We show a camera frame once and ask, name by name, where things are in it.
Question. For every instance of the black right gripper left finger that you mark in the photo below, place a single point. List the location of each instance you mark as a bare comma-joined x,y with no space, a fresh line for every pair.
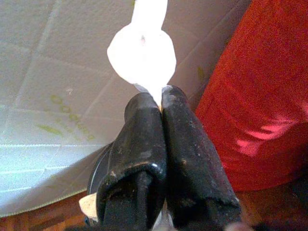
139,144

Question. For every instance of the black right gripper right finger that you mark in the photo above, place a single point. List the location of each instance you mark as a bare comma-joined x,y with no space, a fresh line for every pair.
190,156

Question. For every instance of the white tissue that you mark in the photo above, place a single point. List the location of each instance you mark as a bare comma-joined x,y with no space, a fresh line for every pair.
142,53

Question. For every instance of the large red cushion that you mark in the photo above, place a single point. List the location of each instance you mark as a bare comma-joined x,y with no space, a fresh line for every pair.
260,96

